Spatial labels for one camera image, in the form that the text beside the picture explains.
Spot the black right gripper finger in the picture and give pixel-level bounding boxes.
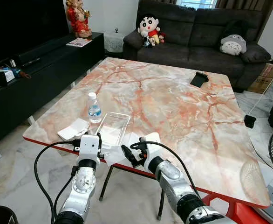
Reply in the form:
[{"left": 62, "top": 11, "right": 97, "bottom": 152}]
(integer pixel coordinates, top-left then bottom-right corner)
[{"left": 121, "top": 145, "right": 138, "bottom": 168}]

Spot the clear plastic food container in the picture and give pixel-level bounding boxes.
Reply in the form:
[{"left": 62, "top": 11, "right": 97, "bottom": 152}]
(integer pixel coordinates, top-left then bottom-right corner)
[{"left": 95, "top": 112, "right": 132, "bottom": 148}]

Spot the white folded tissue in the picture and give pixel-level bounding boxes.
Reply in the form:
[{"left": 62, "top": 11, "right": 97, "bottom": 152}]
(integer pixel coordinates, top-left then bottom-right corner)
[{"left": 57, "top": 118, "right": 91, "bottom": 141}]

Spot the clear plastic water bottle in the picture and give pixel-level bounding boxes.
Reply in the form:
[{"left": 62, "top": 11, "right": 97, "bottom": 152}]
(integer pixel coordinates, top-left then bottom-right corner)
[{"left": 87, "top": 92, "right": 103, "bottom": 124}]

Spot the marble pattern folding table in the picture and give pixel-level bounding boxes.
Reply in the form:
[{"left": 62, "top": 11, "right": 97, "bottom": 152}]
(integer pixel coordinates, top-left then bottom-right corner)
[{"left": 22, "top": 56, "right": 272, "bottom": 221}]

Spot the black TV console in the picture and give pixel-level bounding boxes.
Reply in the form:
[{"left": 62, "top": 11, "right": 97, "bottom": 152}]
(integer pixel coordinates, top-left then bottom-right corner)
[{"left": 0, "top": 31, "right": 105, "bottom": 160}]

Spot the black phone stand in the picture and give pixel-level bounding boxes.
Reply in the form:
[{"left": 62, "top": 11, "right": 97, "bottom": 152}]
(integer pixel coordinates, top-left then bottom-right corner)
[{"left": 190, "top": 71, "right": 210, "bottom": 88}]

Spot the small white side table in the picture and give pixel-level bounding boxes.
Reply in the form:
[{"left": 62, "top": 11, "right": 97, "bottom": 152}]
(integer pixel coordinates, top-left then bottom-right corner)
[{"left": 102, "top": 30, "right": 128, "bottom": 53}]

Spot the white red booklet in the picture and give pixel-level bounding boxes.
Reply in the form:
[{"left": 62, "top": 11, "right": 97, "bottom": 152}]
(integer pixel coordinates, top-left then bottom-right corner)
[{"left": 65, "top": 38, "right": 93, "bottom": 48}]

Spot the black soundbar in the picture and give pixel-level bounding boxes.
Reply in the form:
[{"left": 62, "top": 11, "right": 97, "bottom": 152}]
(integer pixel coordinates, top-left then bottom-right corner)
[{"left": 14, "top": 39, "right": 68, "bottom": 65}]

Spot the black power adapter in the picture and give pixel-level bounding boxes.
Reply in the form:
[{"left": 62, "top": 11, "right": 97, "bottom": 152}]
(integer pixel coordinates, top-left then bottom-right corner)
[{"left": 243, "top": 114, "right": 258, "bottom": 129}]

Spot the cartoon boy plush doll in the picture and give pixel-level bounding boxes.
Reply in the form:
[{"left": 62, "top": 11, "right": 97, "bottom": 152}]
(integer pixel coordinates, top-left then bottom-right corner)
[{"left": 137, "top": 14, "right": 166, "bottom": 48}]

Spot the red gold figurine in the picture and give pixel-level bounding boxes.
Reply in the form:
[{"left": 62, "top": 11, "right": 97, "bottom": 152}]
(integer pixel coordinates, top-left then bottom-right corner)
[{"left": 65, "top": 0, "right": 93, "bottom": 39}]

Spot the brown cardboard box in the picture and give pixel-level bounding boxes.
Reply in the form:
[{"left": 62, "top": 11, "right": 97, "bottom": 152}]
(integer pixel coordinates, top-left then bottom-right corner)
[{"left": 247, "top": 63, "right": 273, "bottom": 94}]

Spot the dark grey fabric sofa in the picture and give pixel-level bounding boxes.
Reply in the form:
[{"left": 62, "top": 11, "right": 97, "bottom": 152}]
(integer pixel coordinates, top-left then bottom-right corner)
[{"left": 122, "top": 0, "right": 273, "bottom": 92}]

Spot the black flat television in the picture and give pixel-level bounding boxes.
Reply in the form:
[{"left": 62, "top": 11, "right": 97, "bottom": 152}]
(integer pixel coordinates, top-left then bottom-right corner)
[{"left": 0, "top": 0, "right": 70, "bottom": 64}]

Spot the grey Totoro plush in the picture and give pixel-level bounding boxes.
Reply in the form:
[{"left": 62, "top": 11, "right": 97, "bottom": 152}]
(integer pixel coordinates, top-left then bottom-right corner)
[{"left": 219, "top": 33, "right": 248, "bottom": 56}]

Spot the dark grey cushion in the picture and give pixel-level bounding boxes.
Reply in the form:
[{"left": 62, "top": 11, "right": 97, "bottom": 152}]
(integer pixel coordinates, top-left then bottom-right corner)
[{"left": 239, "top": 42, "right": 272, "bottom": 64}]

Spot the brown curtain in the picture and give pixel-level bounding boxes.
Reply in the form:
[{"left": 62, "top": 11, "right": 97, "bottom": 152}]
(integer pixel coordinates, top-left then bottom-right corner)
[{"left": 215, "top": 0, "right": 273, "bottom": 11}]

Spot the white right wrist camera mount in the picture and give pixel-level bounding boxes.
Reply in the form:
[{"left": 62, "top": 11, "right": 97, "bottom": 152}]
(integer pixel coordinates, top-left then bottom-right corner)
[{"left": 139, "top": 132, "right": 162, "bottom": 160}]

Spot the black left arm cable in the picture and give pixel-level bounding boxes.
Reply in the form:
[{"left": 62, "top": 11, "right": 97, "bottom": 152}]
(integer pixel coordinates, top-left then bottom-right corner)
[{"left": 34, "top": 139, "right": 81, "bottom": 224}]

